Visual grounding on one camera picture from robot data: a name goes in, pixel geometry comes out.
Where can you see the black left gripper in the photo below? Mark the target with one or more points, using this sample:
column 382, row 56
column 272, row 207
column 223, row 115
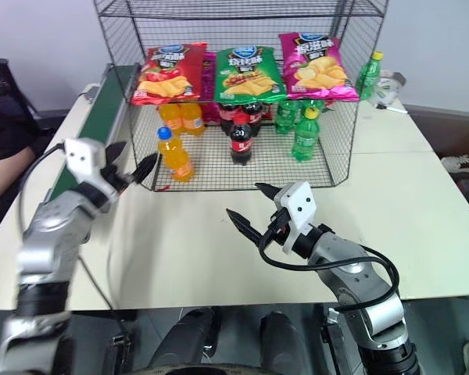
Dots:
column 117, row 177

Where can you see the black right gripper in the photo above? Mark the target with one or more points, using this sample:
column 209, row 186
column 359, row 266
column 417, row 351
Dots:
column 279, row 228

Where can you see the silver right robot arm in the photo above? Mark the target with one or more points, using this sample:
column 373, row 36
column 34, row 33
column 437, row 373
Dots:
column 355, row 281

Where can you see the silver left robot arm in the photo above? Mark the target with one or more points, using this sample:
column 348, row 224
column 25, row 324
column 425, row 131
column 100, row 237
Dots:
column 51, row 230

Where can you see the green conveyor belt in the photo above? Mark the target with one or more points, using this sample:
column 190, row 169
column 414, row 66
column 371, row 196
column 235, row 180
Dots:
column 101, row 113

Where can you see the orange soda bottle blue cap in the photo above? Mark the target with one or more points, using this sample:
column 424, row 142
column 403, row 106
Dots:
column 176, row 156

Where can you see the cola bottle red cap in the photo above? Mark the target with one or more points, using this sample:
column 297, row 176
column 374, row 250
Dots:
column 241, row 142

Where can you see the green soda bottle yellow cap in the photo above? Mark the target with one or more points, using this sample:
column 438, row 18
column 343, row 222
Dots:
column 305, row 136
column 369, row 78

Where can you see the red potato chips bag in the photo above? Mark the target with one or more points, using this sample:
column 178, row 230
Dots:
column 168, row 76

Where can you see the purple potato chips bag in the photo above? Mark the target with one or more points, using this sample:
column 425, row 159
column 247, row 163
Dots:
column 208, row 86

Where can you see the person in dark clothes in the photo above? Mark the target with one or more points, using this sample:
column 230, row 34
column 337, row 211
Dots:
column 4, row 148

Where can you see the black chair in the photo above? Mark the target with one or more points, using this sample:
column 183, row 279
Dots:
column 19, row 97

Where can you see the green potato chips bag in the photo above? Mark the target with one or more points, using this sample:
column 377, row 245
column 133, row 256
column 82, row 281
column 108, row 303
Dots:
column 248, row 74

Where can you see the pink potato chips bag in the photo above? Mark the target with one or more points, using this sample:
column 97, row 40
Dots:
column 318, row 66

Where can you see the white object on floor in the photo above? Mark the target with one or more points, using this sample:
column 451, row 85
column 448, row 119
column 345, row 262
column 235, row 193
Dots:
column 463, row 162

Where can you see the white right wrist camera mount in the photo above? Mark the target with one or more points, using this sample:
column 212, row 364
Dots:
column 299, row 205

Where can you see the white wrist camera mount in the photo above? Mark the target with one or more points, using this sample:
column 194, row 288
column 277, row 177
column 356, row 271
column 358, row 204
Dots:
column 299, row 205
column 84, row 156

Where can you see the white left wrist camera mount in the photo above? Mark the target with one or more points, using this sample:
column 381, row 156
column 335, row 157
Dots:
column 84, row 156

